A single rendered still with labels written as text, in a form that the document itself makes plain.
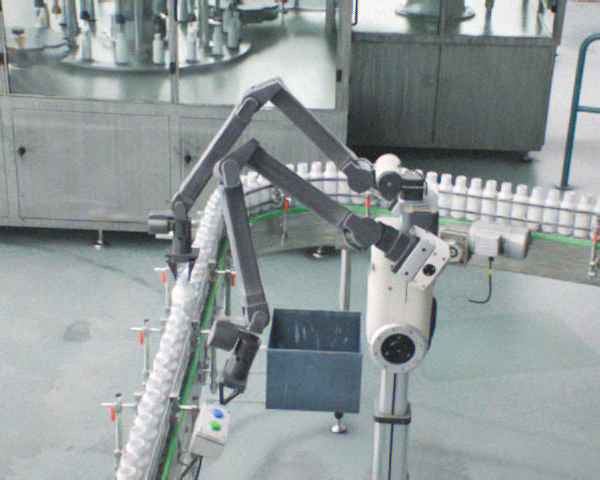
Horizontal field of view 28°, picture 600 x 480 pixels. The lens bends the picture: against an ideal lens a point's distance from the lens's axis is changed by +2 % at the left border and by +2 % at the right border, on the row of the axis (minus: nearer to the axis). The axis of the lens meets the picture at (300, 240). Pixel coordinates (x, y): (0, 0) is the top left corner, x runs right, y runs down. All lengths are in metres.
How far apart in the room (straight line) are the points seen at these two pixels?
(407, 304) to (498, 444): 2.05
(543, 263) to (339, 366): 1.25
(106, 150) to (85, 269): 0.67
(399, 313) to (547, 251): 1.56
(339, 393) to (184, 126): 3.04
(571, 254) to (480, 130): 3.93
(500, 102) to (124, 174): 2.99
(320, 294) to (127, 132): 1.39
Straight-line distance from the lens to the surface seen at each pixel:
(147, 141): 6.73
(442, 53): 8.47
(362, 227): 3.04
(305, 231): 4.94
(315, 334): 4.17
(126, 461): 2.92
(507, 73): 8.55
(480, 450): 5.23
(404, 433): 3.58
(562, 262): 4.81
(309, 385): 3.91
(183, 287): 3.67
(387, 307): 3.32
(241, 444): 5.16
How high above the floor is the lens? 2.74
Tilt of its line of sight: 22 degrees down
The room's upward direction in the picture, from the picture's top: 2 degrees clockwise
